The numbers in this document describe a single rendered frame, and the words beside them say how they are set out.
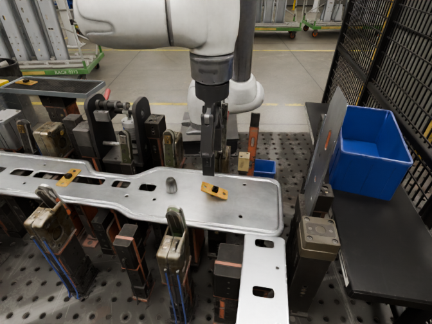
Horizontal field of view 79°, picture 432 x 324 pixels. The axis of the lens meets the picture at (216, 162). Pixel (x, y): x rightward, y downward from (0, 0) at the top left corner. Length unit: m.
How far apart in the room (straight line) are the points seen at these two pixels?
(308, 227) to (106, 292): 0.67
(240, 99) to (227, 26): 0.83
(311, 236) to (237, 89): 0.84
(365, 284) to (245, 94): 0.95
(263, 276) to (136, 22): 0.55
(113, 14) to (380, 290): 0.70
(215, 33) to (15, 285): 1.00
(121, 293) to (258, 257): 0.51
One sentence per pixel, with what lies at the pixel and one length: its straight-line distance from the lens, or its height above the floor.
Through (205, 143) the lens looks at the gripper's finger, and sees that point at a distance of 0.57.
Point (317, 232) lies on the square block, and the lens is 0.65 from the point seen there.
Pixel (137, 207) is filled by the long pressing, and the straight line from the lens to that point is 0.77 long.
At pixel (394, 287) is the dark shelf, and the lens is 0.68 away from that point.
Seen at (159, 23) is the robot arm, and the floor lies 1.46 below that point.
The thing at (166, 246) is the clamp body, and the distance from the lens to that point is 0.62.
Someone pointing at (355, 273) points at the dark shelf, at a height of 1.03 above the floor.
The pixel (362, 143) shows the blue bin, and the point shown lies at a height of 1.03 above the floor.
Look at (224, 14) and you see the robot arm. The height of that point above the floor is 1.47.
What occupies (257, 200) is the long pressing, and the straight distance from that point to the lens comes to 0.77.
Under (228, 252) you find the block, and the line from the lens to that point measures 0.68.
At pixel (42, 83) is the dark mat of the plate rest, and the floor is 1.16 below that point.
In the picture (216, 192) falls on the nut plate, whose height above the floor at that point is 1.02.
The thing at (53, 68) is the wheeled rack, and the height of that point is 0.28.
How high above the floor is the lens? 1.54
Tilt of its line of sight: 37 degrees down
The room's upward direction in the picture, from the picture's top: straight up
